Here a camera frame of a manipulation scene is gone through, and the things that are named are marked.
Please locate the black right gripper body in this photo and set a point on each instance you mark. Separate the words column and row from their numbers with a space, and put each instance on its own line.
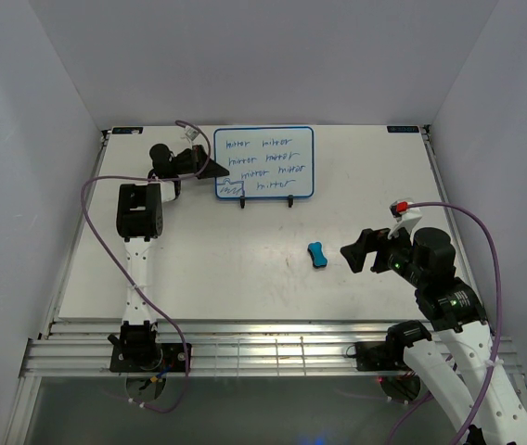
column 399, row 253

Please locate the aluminium extrusion frame rail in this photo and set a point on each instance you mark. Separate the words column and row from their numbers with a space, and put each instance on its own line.
column 219, row 349

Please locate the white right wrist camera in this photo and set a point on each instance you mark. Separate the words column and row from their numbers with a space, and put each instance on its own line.
column 406, row 217

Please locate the blue black whiteboard eraser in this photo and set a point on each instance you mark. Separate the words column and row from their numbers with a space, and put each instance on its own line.
column 318, row 258

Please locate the black wire whiteboard stand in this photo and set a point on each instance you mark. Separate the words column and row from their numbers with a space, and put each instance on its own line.
column 288, row 200

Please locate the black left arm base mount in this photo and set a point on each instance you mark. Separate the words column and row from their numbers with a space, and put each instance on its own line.
column 153, row 359

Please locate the left black corner label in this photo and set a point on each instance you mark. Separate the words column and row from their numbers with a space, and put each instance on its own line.
column 127, row 130

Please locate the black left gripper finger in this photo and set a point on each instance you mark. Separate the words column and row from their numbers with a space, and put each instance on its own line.
column 209, row 169
column 200, row 153

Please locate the black corner label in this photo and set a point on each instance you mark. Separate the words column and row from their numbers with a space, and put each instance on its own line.
column 402, row 129
column 127, row 130

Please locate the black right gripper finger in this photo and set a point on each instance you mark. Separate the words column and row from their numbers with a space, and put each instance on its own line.
column 383, row 246
column 355, row 253

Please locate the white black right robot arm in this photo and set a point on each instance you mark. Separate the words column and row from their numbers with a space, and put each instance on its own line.
column 455, row 358

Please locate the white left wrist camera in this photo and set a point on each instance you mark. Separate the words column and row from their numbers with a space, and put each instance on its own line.
column 190, row 133

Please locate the blue framed whiteboard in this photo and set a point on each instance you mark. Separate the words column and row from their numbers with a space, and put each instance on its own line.
column 265, row 162

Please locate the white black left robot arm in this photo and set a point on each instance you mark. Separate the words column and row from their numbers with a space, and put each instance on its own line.
column 139, row 223

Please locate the right black corner label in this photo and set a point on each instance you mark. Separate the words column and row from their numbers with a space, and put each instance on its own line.
column 402, row 129

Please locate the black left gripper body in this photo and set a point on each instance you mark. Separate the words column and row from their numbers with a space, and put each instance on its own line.
column 187, row 165

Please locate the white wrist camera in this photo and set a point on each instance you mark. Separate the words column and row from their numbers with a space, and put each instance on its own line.
column 190, row 133
column 406, row 217

